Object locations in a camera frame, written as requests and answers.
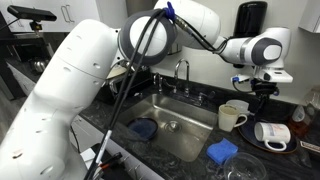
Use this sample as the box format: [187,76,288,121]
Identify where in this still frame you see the chrome faucet lever handle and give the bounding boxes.
[195,89,217,103]

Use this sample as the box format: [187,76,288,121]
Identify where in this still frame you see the clear glass bowl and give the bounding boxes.
[222,151,268,180]

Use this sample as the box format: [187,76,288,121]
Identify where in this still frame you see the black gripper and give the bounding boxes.
[251,77,280,114]

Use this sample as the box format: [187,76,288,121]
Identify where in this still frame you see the plain white wall cabinet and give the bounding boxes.
[298,0,320,34]

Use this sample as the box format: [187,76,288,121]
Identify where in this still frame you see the dark blue dinner plate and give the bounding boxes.
[237,119,300,155]

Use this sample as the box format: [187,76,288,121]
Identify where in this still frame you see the black cable with metal plug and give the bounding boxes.
[173,14,235,56]

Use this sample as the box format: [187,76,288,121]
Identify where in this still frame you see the chrome gooseneck faucet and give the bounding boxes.
[172,58,192,98]

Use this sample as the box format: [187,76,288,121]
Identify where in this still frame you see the black and red pens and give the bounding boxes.
[98,151,124,169]

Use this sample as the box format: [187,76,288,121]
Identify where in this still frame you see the black wall dispenser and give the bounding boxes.
[232,0,269,40]

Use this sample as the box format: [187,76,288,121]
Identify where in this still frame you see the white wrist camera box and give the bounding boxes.
[231,74,252,85]

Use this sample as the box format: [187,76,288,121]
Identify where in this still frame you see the chrome side sprayer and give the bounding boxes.
[152,72,165,95]

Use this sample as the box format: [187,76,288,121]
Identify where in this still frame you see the blue cable strap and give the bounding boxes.
[164,1,177,20]

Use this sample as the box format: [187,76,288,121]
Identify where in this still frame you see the clear plastic container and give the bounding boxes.
[304,85,320,112]

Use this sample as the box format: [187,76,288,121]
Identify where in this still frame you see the amber dish soap bottle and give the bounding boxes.
[288,104,312,136]

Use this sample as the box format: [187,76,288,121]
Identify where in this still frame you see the stainless steel sink basin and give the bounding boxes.
[117,93,219,163]

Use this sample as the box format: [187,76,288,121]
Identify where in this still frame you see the blue sponge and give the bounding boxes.
[205,137,240,166]

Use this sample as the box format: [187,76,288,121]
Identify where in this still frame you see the black stereo camera bar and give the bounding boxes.
[6,4,58,31]

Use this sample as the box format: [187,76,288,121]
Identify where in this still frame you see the cream coffee mug gold lettering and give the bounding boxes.
[218,103,249,133]

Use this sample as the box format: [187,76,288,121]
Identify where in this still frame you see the white dish in rack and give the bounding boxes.
[105,64,130,82]

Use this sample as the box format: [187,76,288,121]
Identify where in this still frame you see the white wall cabinet with handles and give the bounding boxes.
[0,0,102,33]

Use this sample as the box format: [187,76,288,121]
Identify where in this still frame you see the black dish rack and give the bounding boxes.
[95,63,153,105]

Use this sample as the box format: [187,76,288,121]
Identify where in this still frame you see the long black cable bundle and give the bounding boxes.
[83,9,168,180]

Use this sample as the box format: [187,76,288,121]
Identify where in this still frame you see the metal sink drain strainer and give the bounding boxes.
[163,120,183,134]

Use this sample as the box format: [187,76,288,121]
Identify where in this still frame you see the blue plate brown rim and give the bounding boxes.
[126,116,160,141]

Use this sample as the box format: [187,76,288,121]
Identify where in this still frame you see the metal kettle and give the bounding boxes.
[29,57,49,74]

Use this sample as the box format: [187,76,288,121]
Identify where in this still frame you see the white mug with print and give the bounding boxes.
[253,121,292,152]

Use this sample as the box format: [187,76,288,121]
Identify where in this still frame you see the white paper note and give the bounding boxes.
[79,147,98,165]

